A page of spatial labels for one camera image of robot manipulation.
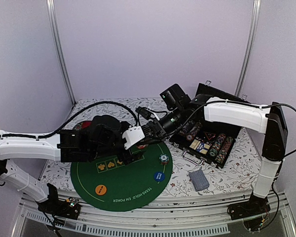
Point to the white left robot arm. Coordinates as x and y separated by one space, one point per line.
33 146

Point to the blue playing card deck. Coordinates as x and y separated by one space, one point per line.
199 180

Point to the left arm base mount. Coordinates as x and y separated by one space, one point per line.
69 208

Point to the round green poker mat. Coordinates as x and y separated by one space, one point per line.
128 186

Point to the blue small blind button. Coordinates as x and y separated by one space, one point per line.
159 176

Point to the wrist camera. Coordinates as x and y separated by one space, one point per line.
146 113
132 136

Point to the blue topped chip stack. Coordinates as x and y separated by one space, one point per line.
163 159

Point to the right aluminium frame post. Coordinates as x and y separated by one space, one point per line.
249 46

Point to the red topped chip stack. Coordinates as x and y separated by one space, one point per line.
141 146

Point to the boxed playing card deck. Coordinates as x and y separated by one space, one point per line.
203 148

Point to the left aluminium frame post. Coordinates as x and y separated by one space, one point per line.
59 51

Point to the black poker chip case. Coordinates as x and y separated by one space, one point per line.
211 142

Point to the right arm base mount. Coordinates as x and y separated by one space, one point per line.
256 208

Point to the silver case handle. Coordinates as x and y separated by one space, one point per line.
193 159

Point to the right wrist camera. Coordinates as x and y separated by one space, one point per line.
146 113

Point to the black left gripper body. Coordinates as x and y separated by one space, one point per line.
103 152

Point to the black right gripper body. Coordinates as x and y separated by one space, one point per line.
164 130

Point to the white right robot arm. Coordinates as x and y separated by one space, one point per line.
226 113

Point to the red triangle card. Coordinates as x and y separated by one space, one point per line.
209 136

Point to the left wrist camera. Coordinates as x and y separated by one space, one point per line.
132 136

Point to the orange big blind button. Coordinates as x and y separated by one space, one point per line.
101 190

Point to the aluminium frame post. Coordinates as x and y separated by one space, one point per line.
59 51
249 46

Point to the red floral round tin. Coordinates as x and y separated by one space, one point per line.
82 125

